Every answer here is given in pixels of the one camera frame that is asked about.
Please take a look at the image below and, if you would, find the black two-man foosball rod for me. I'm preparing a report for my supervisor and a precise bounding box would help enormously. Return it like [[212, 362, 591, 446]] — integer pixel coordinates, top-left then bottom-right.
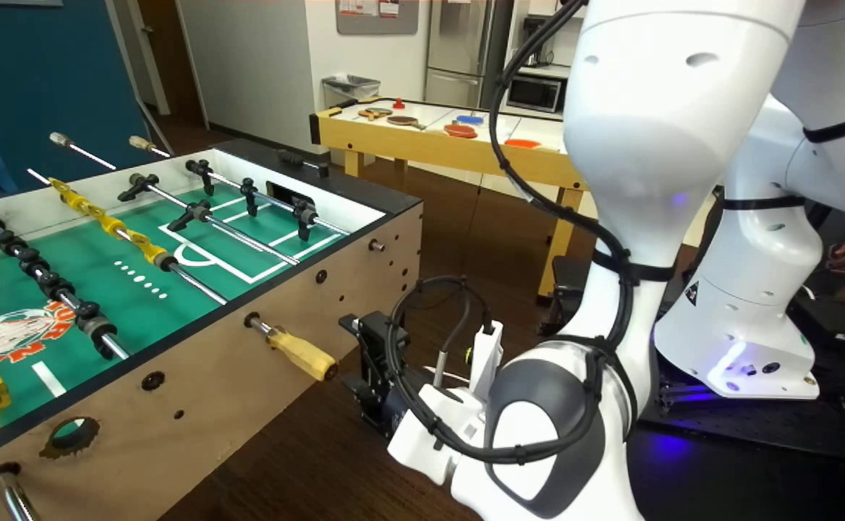
[[47, 130, 329, 288]]

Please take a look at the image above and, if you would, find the black five-man foosball rod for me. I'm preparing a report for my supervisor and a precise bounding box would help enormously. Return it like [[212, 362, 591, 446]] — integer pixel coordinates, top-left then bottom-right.
[[0, 202, 171, 393]]

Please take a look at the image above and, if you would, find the grey bulletin board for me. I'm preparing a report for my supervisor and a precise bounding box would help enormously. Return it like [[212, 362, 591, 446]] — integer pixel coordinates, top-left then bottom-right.
[[332, 0, 422, 37]]

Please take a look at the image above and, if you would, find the yellow three-man foosball rod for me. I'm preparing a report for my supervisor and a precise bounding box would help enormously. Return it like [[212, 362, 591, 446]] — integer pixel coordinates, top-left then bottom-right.
[[22, 169, 341, 386]]

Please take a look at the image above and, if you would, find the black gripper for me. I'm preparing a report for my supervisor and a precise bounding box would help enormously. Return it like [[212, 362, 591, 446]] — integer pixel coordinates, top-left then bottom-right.
[[339, 307, 416, 435]]

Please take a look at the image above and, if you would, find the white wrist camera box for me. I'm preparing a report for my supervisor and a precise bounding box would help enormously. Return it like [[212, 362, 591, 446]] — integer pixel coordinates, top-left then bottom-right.
[[465, 320, 510, 409]]

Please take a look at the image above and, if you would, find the yellow wooden table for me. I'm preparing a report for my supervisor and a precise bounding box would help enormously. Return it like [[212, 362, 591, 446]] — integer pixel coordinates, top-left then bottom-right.
[[306, 95, 591, 301]]

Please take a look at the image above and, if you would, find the stainless steel refrigerator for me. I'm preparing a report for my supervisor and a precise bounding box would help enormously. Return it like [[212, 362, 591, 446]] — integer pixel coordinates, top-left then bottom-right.
[[422, 0, 520, 111]]

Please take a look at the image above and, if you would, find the black goalie foosball rod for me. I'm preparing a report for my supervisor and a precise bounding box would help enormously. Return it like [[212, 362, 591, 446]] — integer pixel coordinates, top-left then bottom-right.
[[128, 133, 387, 256]]

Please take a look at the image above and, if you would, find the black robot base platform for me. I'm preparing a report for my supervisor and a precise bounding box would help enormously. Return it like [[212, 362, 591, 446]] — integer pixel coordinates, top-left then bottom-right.
[[546, 205, 845, 473]]

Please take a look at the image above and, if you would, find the red table tennis paddle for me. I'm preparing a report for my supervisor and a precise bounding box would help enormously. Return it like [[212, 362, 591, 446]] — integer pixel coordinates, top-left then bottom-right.
[[440, 120, 484, 142]]

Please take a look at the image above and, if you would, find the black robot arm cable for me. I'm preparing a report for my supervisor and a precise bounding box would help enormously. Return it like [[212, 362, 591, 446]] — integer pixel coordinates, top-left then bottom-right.
[[381, 0, 724, 466]]

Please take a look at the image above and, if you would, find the wooden paddle set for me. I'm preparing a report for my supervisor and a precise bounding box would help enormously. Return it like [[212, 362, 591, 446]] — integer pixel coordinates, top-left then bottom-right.
[[357, 103, 396, 126]]

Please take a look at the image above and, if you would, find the grey plastic crate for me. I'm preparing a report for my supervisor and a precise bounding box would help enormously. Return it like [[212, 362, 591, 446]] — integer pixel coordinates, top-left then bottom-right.
[[317, 74, 381, 111]]

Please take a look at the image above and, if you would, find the silver microwave oven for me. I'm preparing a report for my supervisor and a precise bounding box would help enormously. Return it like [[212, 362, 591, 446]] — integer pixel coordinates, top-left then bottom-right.
[[500, 69, 572, 123]]

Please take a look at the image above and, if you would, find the wooden foosball table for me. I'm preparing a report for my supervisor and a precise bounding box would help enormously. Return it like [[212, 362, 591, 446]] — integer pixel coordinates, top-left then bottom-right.
[[0, 139, 426, 521]]

